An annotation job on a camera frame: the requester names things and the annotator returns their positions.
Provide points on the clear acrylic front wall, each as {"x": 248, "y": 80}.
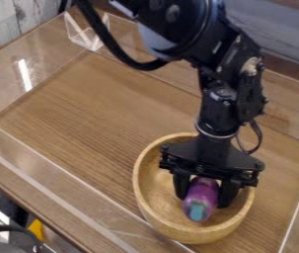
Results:
{"x": 82, "y": 214}

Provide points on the clear acrylic corner bracket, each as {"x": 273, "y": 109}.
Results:
{"x": 82, "y": 37}

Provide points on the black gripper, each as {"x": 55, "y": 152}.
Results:
{"x": 210, "y": 158}

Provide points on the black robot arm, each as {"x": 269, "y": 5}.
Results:
{"x": 192, "y": 30}

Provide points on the yellow tag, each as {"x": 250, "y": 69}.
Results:
{"x": 37, "y": 228}

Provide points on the brown wooden bowl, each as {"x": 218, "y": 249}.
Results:
{"x": 161, "y": 207}

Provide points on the purple toy eggplant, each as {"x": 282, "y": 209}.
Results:
{"x": 202, "y": 199}

